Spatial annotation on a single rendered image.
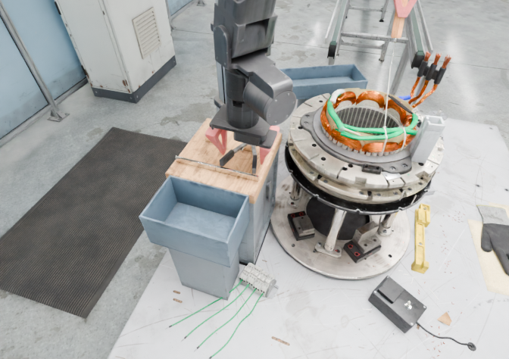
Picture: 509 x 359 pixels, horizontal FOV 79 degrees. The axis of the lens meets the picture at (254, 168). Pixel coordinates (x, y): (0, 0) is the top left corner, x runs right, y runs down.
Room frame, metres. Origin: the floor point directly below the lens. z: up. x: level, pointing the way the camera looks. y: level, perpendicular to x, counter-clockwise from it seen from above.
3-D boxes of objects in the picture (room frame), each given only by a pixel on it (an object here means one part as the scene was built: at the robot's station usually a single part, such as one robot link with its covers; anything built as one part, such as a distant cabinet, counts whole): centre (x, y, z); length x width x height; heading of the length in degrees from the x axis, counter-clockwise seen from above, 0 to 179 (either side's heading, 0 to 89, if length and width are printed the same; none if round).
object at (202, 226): (0.35, 0.11, 0.92); 0.17 x 0.11 x 0.28; 71
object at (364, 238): (0.42, -0.28, 0.85); 0.06 x 0.04 x 0.05; 118
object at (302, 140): (0.53, -0.24, 1.09); 0.32 x 0.32 x 0.01
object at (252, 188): (0.49, 0.06, 1.05); 0.20 x 0.19 x 0.02; 161
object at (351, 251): (0.41, -0.27, 0.81); 0.08 x 0.05 x 0.02; 118
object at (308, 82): (0.83, -0.20, 0.92); 0.25 x 0.11 x 0.28; 98
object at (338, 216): (0.41, -0.19, 0.91); 0.02 x 0.02 x 0.21
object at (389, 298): (0.28, -0.32, 0.81); 0.10 x 0.06 x 0.06; 41
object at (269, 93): (0.42, -0.01, 1.29); 0.11 x 0.09 x 0.12; 37
